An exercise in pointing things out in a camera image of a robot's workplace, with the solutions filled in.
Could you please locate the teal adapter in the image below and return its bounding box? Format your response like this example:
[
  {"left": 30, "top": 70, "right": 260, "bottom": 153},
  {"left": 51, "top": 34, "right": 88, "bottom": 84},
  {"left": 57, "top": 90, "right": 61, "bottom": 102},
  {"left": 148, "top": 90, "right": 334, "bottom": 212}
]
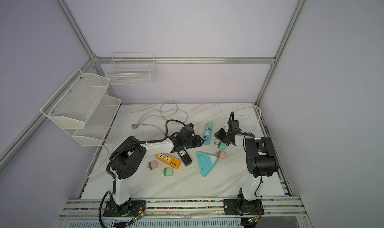
[{"left": 214, "top": 142, "right": 227, "bottom": 151}]

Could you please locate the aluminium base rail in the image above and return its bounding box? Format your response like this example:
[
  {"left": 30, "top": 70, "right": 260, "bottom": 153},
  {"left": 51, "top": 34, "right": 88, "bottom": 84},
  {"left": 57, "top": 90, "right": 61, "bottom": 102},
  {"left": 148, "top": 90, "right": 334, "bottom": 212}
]
[{"left": 55, "top": 196, "right": 313, "bottom": 228}]

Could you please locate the black power strip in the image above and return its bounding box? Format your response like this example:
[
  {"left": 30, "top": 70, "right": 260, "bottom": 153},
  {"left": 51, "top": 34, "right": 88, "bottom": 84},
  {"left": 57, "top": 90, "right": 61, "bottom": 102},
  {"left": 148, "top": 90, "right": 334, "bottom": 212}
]
[{"left": 177, "top": 148, "right": 192, "bottom": 167}]

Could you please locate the teal adapter strip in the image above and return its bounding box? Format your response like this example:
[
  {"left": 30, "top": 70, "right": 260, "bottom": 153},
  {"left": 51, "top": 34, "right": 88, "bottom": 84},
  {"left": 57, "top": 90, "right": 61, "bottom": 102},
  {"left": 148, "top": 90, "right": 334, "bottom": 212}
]
[{"left": 208, "top": 122, "right": 214, "bottom": 130}]

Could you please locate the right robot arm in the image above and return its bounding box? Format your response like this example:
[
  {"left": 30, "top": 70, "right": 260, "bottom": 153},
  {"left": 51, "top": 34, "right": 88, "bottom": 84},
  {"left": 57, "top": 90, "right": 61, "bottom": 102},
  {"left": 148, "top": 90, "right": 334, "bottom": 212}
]
[{"left": 214, "top": 111, "right": 280, "bottom": 215}]

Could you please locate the white wire basket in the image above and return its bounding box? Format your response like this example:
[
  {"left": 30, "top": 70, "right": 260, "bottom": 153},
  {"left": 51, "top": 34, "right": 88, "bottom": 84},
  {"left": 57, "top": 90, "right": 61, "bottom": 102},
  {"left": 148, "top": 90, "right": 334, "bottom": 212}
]
[{"left": 105, "top": 52, "right": 157, "bottom": 85}]

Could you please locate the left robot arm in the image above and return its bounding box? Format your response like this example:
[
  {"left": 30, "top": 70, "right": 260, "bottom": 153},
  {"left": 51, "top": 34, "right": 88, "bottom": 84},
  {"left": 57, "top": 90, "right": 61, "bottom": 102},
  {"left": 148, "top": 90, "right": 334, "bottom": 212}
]
[{"left": 105, "top": 120, "right": 205, "bottom": 217}]

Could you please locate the pink adapter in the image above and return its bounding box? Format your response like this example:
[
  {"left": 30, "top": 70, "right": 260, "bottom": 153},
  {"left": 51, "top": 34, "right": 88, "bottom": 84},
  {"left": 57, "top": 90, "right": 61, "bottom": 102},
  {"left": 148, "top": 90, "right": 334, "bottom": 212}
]
[
  {"left": 216, "top": 151, "right": 227, "bottom": 160},
  {"left": 147, "top": 161, "right": 158, "bottom": 170}
]

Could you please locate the aluminium frame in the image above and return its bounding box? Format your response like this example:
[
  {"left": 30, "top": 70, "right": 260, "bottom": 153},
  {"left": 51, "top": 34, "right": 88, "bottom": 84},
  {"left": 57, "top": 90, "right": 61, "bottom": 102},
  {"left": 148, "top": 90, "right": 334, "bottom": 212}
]
[{"left": 0, "top": 0, "right": 314, "bottom": 199}]

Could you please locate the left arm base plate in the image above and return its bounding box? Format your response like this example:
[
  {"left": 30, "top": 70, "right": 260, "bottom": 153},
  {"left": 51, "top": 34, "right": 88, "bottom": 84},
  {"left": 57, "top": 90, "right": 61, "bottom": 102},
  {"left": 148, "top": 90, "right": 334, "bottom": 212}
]
[{"left": 103, "top": 200, "right": 147, "bottom": 217}]

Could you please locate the blue power strip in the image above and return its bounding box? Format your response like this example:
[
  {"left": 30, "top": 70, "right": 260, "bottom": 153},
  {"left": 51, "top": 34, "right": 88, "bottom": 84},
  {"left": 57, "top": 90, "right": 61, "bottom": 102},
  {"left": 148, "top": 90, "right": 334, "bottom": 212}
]
[{"left": 203, "top": 123, "right": 212, "bottom": 146}]

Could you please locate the white mesh two-tier shelf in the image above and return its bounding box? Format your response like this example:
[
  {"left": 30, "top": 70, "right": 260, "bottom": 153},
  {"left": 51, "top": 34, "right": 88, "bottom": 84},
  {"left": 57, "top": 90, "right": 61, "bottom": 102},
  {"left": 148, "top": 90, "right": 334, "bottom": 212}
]
[{"left": 41, "top": 69, "right": 121, "bottom": 147}]

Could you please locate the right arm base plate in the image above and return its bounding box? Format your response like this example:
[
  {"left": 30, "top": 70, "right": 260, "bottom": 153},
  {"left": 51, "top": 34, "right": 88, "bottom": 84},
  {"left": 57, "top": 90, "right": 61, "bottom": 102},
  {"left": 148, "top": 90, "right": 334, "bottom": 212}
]
[{"left": 223, "top": 199, "right": 265, "bottom": 216}]

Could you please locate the teal power strip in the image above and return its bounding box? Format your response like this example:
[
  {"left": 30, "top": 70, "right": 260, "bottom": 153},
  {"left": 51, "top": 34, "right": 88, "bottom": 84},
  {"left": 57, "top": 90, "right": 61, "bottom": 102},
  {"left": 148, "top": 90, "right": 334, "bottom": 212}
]
[{"left": 197, "top": 152, "right": 218, "bottom": 177}]

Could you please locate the green adapter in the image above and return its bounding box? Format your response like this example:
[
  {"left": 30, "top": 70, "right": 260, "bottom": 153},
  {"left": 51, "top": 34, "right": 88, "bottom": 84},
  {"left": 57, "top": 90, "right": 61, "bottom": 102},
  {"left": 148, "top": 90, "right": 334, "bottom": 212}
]
[{"left": 162, "top": 168, "right": 174, "bottom": 177}]

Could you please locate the grey cable with plug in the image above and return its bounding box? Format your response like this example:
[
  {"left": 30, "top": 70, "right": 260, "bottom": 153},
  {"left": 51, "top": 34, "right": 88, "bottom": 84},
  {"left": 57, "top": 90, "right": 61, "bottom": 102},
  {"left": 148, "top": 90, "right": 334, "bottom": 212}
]
[{"left": 130, "top": 100, "right": 189, "bottom": 133}]

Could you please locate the orange power strip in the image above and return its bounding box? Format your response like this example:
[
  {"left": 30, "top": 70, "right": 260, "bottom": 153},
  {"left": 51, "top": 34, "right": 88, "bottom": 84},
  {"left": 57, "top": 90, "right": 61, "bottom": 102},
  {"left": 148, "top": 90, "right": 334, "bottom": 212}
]
[{"left": 156, "top": 153, "right": 181, "bottom": 170}]

